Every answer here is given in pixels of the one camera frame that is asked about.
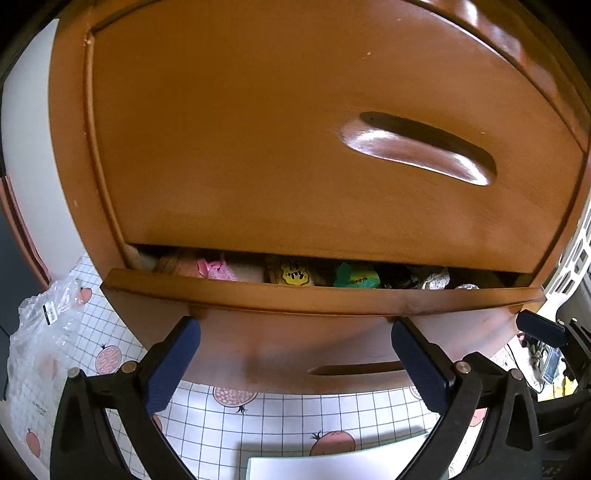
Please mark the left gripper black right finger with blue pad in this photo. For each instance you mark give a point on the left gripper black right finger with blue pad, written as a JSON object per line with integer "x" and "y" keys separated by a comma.
{"x": 507, "y": 446}

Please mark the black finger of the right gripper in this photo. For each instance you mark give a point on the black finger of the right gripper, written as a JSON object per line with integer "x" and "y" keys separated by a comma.
{"x": 540, "y": 328}

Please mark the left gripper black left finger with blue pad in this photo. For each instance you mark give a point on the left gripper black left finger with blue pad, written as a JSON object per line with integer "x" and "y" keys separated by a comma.
{"x": 83, "y": 444}

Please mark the cream lace cloth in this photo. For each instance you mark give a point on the cream lace cloth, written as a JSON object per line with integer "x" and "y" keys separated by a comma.
{"x": 436, "y": 281}

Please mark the white plastic laundry basket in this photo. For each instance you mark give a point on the white plastic laundry basket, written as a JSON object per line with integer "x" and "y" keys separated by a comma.
{"x": 574, "y": 263}

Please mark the pomegranate print grid mat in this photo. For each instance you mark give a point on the pomegranate print grid mat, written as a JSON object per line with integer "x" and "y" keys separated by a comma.
{"x": 213, "y": 430}

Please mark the clear plastic bag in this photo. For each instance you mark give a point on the clear plastic bag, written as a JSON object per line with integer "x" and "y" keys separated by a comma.
{"x": 38, "y": 350}

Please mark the teal rimmed white tray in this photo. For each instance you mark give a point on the teal rimmed white tray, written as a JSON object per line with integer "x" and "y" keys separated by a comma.
{"x": 382, "y": 462}

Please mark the pink plastic clip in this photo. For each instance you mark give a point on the pink plastic clip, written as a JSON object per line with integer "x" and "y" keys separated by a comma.
{"x": 215, "y": 270}

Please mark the wooden open drawer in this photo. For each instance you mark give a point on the wooden open drawer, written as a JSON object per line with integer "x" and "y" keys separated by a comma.
{"x": 263, "y": 337}

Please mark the green snack packet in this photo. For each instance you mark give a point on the green snack packet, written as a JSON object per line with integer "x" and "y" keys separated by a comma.
{"x": 352, "y": 276}

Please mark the yellow rice cracker packet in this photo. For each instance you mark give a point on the yellow rice cracker packet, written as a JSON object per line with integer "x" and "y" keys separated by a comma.
{"x": 289, "y": 271}

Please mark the wooden nightstand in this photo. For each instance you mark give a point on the wooden nightstand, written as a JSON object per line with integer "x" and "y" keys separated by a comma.
{"x": 447, "y": 133}

